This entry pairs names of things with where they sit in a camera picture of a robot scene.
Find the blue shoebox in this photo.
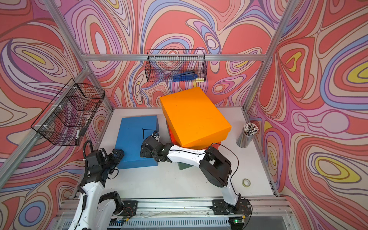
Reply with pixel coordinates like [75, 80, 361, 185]
[115, 116, 159, 170]

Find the green shoebox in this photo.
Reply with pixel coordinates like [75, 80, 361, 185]
[177, 163, 192, 170]

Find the orange shoebox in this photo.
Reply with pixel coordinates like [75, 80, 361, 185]
[160, 87, 232, 150]

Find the red shoebox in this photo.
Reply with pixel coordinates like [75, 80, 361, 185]
[166, 121, 221, 149]

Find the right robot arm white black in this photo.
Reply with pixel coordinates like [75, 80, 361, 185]
[140, 132, 253, 218]

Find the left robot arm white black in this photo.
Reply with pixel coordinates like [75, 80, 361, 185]
[69, 140, 138, 230]

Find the marker pen in left basket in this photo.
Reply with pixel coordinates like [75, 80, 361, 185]
[75, 129, 80, 146]

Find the yellow item in back basket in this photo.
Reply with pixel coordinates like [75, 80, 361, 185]
[193, 78, 205, 83]

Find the blue stapler in basket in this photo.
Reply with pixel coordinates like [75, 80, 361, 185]
[172, 71, 198, 82]

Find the metal cup of pencils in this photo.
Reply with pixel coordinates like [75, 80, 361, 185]
[236, 123, 259, 148]

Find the roll of clear tape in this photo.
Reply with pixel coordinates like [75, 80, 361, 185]
[242, 178, 251, 187]

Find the aluminium horizontal back bar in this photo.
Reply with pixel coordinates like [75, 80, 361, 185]
[82, 54, 266, 61]

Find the black wire basket left wall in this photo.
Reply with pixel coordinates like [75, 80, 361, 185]
[31, 79, 105, 146]

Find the black wire basket wall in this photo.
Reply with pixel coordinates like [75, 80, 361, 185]
[145, 48, 208, 82]
[31, 79, 105, 146]

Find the aluminium frame post left corner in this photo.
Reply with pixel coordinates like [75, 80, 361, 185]
[43, 0, 111, 107]

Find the aluminium frame post corner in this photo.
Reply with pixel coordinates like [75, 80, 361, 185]
[43, 0, 111, 107]
[242, 0, 300, 112]

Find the black wire basket back wall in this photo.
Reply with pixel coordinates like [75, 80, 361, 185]
[145, 48, 208, 82]

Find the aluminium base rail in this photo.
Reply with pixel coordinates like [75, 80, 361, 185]
[54, 196, 300, 230]

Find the aluminium frame post right corner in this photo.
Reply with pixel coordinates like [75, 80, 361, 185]
[242, 0, 300, 112]

